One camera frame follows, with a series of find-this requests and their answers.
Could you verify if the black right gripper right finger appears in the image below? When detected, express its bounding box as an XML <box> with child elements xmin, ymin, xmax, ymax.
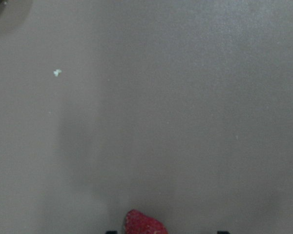
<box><xmin>217</xmin><ymin>231</ymin><xmax>230</xmax><ymax>234</ymax></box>

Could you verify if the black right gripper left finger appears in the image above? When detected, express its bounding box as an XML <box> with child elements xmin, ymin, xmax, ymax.
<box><xmin>105</xmin><ymin>230</ymin><xmax>117</xmax><ymax>234</ymax></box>

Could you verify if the red strawberry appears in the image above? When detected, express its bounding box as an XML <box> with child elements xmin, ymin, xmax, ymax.
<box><xmin>125</xmin><ymin>210</ymin><xmax>168</xmax><ymax>234</ymax></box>

